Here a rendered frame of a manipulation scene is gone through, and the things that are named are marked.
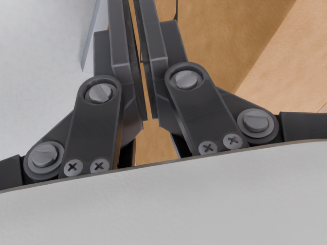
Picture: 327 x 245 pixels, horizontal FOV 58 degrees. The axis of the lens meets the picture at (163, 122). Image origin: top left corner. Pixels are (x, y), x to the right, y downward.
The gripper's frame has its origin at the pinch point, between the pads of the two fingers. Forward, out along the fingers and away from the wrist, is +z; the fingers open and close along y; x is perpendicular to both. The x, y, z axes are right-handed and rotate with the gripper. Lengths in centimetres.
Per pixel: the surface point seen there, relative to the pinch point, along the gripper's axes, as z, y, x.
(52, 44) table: 29.1, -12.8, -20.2
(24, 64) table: 28.1, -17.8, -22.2
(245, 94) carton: 3.5, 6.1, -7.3
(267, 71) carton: 3.8, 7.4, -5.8
